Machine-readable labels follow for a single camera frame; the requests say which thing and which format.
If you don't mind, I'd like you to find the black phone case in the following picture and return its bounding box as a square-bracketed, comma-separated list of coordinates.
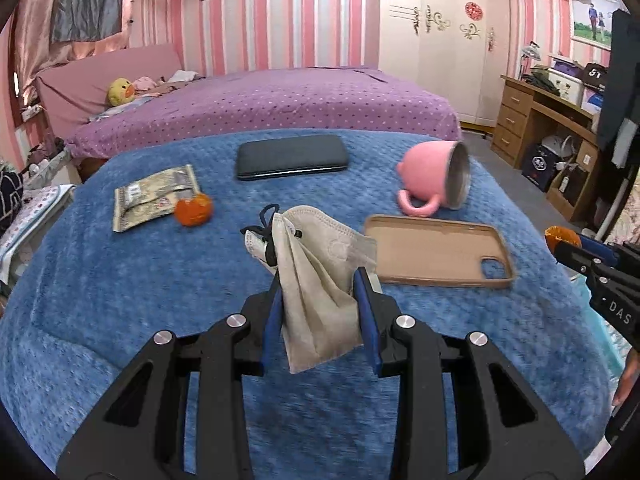
[235, 134, 350, 181]

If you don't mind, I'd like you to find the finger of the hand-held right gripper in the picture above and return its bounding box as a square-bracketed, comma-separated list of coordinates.
[579, 234, 621, 264]
[553, 241, 609, 281]

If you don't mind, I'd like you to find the person's right hand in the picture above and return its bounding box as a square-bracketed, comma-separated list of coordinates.
[612, 350, 640, 407]

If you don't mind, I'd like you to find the blue fleece blanket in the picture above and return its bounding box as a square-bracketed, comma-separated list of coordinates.
[0, 129, 617, 480]

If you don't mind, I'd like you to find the white plastic bag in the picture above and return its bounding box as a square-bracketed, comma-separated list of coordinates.
[542, 135, 576, 161]

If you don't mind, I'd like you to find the pink headboard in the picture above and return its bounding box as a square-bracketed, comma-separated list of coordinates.
[36, 42, 183, 136]

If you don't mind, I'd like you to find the yellow duck plush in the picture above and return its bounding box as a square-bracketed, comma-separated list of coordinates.
[107, 78, 137, 107]

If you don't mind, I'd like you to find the white storage box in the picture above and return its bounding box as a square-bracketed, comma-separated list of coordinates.
[547, 67, 586, 106]

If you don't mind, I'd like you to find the silver snack wrapper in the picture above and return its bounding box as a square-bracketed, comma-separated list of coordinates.
[113, 164, 201, 233]

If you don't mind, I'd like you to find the orange tangerine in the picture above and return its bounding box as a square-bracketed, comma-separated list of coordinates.
[173, 193, 213, 227]

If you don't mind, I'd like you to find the small framed wall picture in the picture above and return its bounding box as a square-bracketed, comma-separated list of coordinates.
[570, 0, 621, 51]

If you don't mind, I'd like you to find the desk lamp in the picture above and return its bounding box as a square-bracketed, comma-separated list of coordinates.
[519, 42, 542, 81]

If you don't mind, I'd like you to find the pink window curtain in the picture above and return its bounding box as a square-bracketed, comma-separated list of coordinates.
[10, 0, 136, 106]

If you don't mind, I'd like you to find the grey hanging cloth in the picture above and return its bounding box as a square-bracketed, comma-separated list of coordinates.
[50, 0, 126, 43]

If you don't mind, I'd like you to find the tan phone case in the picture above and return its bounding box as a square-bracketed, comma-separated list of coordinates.
[363, 214, 516, 289]

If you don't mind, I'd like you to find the printed white quilt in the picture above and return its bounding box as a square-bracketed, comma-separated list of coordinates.
[0, 185, 76, 281]

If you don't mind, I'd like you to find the purple dotted bed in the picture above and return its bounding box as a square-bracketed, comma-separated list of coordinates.
[65, 66, 463, 161]

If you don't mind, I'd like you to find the pink steel-lined mug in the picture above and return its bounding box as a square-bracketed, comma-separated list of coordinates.
[396, 141, 472, 218]

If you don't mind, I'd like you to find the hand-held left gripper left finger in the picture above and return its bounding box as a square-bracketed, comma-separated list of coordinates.
[56, 272, 286, 480]

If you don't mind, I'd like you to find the wooden desk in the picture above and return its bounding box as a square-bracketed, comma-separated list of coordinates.
[491, 74, 601, 221]

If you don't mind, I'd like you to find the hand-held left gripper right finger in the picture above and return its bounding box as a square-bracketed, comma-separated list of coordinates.
[352, 267, 586, 480]

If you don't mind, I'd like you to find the black cardboard box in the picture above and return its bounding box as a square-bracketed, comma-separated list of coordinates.
[521, 143, 558, 192]

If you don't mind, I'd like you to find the beige face mask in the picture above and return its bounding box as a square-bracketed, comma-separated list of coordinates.
[241, 204, 378, 374]

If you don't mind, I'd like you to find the dark hanging jacket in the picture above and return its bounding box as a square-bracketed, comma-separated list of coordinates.
[597, 9, 640, 161]

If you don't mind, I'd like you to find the white wardrobe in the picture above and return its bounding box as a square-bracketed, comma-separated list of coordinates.
[378, 0, 512, 128]

